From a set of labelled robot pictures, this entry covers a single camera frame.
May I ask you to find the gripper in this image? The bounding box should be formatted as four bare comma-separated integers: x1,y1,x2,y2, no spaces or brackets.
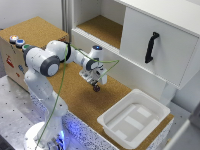
79,65,109,86

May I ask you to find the white cabinet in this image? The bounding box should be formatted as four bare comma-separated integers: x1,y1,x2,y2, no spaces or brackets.
70,0,200,107

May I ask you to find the white plastic box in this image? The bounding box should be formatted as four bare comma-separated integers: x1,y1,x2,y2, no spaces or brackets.
96,88,172,150

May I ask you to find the wooden drawer box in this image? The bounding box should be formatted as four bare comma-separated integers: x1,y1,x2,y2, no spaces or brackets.
0,16,71,92

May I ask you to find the white sliding door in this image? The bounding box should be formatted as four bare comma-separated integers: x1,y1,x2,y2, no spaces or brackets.
119,6,200,91

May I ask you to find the green button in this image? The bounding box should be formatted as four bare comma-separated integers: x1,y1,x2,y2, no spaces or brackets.
21,43,31,52

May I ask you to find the blue button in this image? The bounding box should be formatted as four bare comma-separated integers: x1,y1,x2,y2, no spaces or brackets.
15,38,26,48

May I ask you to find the red button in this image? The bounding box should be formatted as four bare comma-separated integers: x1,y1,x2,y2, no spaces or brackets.
9,34,19,44

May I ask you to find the black door handle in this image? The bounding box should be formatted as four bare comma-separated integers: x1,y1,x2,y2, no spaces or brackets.
144,31,161,65

